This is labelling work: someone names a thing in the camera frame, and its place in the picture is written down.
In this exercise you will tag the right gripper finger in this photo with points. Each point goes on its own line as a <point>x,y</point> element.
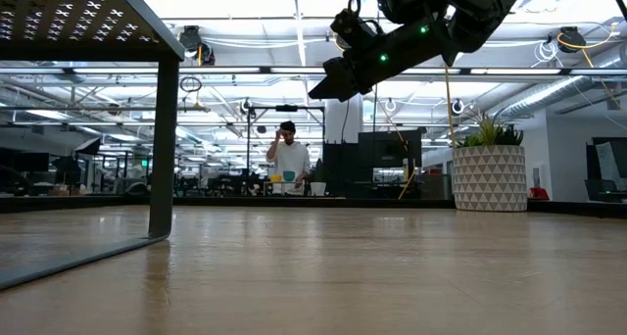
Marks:
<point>338,82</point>

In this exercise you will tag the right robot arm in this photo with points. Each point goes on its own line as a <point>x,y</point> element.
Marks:
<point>470,12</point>

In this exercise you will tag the black cabinet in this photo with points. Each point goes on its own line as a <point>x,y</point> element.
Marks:
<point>387,149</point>

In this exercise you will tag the person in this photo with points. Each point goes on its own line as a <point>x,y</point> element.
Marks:
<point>291,161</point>

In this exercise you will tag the teal bowl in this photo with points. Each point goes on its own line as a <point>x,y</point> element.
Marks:
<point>289,176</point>

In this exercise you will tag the white plant pot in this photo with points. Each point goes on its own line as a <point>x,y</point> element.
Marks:
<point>318,189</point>

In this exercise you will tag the plain yellow bowl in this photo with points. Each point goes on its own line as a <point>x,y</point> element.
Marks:
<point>275,178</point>

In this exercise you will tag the triangle-patterned planter with plant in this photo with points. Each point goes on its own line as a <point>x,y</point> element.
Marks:
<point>490,178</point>

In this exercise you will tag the grey perforated metal shelf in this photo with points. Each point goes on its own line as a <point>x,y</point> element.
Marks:
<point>164,129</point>

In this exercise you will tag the small red box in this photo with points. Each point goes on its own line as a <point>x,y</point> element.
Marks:
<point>539,194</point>

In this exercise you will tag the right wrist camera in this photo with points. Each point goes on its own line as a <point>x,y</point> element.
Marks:
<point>355,26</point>

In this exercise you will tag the black gantry frame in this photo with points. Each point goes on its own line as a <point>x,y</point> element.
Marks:
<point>286,108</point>

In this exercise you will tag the silver ventilation duct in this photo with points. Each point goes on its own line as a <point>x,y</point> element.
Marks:
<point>539,97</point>

